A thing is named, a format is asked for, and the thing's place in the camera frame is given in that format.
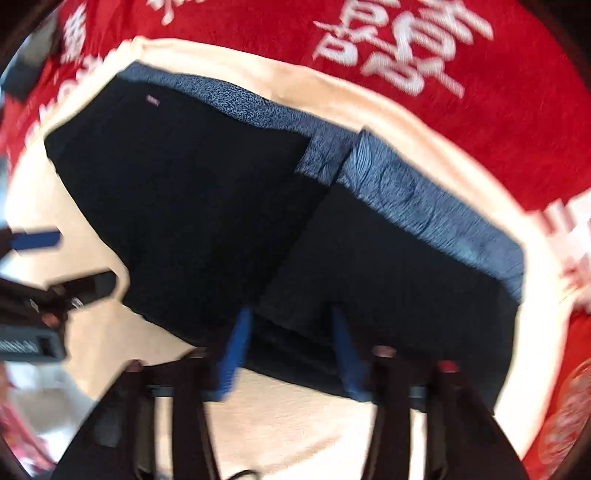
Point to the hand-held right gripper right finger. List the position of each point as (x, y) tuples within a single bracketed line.
[(346, 360)]

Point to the red pillow with round emblem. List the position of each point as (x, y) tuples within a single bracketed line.
[(561, 415)]

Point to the peach blanket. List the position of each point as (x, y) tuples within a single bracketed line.
[(286, 429)]

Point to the red printed blanket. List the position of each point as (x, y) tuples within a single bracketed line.
[(485, 115)]

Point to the black pants with blue floral stripes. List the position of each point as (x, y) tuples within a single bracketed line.
[(207, 207)]

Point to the dark cloth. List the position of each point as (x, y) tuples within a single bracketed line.
[(27, 64)]

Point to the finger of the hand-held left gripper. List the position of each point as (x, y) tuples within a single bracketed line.
[(90, 282), (39, 241)]

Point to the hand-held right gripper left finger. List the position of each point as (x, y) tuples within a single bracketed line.
[(235, 350)]

